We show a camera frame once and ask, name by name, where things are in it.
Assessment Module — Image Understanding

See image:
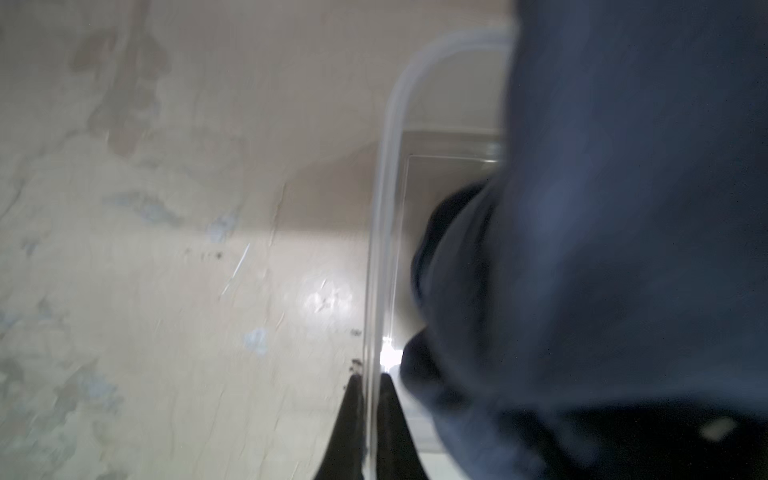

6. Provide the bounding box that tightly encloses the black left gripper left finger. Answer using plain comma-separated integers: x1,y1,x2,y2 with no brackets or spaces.
314,374,365,480

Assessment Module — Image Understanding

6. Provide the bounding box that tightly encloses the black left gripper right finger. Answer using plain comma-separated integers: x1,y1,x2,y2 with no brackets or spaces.
375,373,428,480

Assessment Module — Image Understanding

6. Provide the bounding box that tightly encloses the grey cleaning cloth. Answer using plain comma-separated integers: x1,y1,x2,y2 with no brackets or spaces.
400,1,767,479

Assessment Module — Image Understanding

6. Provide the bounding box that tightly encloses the blue-rimmed clear lunch box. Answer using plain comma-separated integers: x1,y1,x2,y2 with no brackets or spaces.
361,27,518,479

